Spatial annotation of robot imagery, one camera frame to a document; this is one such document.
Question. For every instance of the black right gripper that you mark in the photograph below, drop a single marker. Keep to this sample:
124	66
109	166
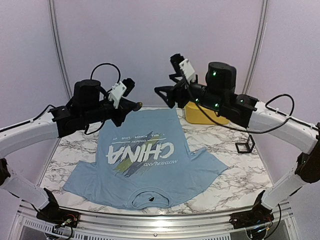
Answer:
177	90

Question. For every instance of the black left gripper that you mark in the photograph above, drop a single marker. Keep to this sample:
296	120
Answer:
126	105

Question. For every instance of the light blue printed t-shirt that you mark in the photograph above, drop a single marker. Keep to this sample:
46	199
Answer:
144	163

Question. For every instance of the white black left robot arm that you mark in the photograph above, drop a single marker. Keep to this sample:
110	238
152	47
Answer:
90	103

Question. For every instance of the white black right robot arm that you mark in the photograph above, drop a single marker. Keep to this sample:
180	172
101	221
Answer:
251	116

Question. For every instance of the yellow plastic basket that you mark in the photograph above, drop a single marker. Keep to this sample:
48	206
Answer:
194	116

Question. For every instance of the black display case right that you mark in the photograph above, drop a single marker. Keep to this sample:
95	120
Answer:
245	147

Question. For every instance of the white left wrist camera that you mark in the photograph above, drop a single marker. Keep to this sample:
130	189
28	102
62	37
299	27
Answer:
119	90

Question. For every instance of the aluminium frame post left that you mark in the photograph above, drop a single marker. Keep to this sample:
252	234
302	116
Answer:
58	48

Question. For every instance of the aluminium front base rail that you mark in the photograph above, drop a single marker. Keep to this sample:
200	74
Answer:
120	226

